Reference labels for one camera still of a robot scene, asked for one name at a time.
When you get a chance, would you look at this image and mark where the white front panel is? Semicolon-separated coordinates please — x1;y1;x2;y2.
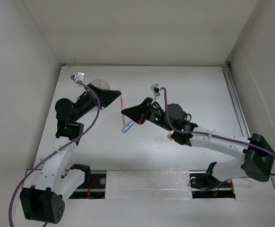
105;170;192;200

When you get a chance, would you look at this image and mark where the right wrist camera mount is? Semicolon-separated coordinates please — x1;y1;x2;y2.
150;84;161;102

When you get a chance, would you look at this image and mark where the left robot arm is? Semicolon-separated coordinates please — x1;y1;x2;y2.
19;84;121;224

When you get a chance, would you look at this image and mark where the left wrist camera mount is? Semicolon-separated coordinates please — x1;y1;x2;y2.
73;72;84;89

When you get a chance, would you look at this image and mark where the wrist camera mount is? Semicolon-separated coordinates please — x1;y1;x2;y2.
73;72;84;89
150;84;161;102

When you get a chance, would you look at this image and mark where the white round divided container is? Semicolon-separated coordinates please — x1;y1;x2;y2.
87;79;110;111

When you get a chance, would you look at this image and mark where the red and white pen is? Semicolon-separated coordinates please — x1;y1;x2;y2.
119;88;126;132

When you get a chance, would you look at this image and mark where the blue transparent capped item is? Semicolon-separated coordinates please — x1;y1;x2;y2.
122;121;134;133

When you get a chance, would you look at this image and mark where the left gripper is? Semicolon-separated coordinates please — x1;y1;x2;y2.
73;83;121;122

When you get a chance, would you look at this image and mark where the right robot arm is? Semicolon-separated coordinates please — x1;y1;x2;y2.
121;97;274;190

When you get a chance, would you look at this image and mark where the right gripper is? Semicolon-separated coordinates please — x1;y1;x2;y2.
122;97;174;132

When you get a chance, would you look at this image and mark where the aluminium rail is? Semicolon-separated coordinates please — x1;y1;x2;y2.
221;61;250;137

